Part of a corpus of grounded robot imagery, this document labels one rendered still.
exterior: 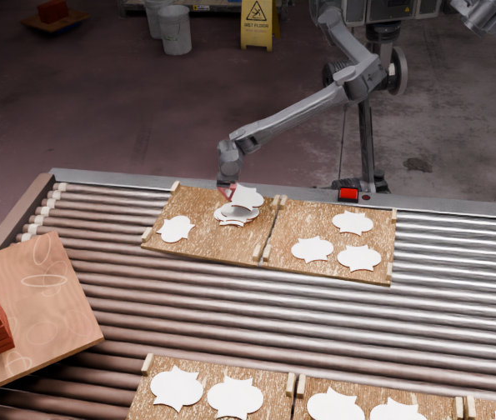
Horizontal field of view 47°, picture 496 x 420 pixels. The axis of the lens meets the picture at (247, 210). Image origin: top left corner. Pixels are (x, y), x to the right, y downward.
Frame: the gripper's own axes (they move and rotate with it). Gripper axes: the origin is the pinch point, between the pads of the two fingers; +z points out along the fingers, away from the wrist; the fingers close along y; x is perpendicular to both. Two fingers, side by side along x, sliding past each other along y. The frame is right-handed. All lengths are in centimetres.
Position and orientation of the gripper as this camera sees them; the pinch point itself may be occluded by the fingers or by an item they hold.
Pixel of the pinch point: (230, 192)
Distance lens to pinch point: 196.4
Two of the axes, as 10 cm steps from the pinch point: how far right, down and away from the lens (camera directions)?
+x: -9.9, -0.5, 1.4
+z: 0.5, 7.6, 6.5
